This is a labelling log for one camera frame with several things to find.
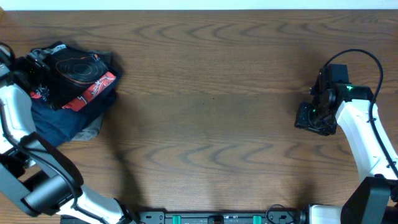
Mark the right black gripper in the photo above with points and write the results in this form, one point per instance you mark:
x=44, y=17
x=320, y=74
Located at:
x=302, y=121

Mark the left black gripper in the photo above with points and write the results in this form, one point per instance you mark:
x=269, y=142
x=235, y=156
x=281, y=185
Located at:
x=23, y=62

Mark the black printed cycling jersey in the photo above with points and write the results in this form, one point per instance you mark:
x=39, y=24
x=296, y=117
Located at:
x=69, y=65

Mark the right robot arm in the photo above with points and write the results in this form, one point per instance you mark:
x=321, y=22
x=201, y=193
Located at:
x=350, y=107

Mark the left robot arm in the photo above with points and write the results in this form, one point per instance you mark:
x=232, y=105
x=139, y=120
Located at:
x=35, y=175

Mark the red folded t-shirt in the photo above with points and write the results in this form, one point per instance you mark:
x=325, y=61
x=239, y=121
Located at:
x=73, y=97

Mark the navy folded shirt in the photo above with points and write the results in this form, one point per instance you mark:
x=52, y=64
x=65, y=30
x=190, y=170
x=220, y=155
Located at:
x=60, y=126

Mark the grey folded shirt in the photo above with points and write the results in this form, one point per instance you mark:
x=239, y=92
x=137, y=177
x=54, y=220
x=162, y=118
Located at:
x=93, y=129

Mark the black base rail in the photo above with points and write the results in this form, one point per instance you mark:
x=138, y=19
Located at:
x=276, y=214

